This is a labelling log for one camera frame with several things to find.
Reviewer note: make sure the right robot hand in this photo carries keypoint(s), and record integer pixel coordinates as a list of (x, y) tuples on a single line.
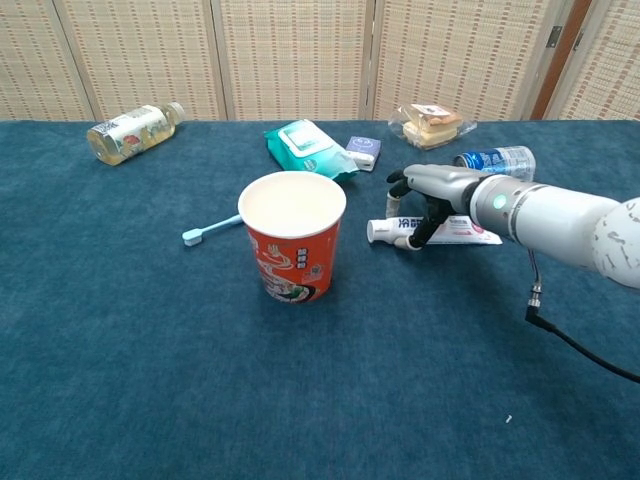
[(440, 185)]

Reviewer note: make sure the white toothpaste tube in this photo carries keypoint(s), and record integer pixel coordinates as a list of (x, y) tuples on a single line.
[(385, 229)]

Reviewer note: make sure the red paper noodle cup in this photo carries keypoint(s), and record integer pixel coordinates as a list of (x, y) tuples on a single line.
[(295, 260)]

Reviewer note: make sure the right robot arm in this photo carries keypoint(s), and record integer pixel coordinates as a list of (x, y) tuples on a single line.
[(550, 215)]

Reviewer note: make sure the light blue toothbrush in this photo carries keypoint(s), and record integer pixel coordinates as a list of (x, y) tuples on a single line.
[(192, 236)]

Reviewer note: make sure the wrapped sandwich cake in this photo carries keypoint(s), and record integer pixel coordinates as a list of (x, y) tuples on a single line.
[(430, 127)]

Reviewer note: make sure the blue drink can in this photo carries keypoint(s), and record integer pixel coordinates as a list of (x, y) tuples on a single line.
[(500, 160)]

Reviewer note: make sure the small purple tissue pack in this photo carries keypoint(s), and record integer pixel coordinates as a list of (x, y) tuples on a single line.
[(364, 147)]

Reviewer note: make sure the teal wet wipes pack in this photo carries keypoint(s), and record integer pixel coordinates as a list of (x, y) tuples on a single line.
[(300, 145)]

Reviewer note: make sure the metal screen hinge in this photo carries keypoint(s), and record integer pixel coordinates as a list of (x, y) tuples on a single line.
[(578, 40), (553, 37)]

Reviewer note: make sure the wide bamboo folding screen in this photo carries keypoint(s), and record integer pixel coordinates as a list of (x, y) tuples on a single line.
[(295, 55)]

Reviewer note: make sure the narrow bamboo screen panel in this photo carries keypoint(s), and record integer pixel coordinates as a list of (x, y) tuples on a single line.
[(610, 75)]

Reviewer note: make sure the yellow drink plastic bottle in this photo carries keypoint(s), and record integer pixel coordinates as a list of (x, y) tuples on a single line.
[(130, 132)]

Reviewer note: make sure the brown wooden post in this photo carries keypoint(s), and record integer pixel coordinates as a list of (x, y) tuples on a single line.
[(561, 60)]

